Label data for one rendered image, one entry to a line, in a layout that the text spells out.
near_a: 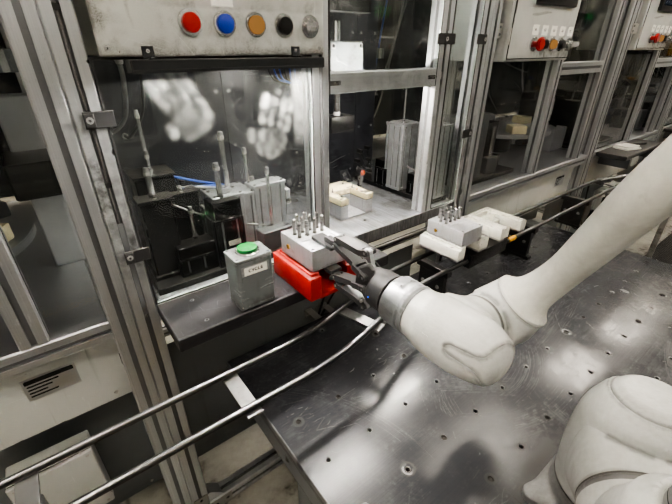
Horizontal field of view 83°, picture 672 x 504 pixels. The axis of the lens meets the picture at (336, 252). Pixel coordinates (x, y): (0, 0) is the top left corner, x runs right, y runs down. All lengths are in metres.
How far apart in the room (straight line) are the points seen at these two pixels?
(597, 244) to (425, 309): 0.24
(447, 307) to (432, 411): 0.38
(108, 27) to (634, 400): 0.93
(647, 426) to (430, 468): 0.37
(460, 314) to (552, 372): 0.56
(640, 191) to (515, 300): 0.26
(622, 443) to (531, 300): 0.22
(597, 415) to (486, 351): 0.21
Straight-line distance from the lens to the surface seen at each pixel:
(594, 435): 0.71
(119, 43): 0.75
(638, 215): 0.54
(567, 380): 1.11
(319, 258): 0.79
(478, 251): 1.21
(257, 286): 0.79
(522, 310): 0.69
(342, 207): 1.17
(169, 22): 0.77
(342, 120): 1.19
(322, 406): 0.91
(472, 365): 0.57
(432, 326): 0.58
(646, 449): 0.69
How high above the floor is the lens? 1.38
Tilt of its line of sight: 28 degrees down
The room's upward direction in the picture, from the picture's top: straight up
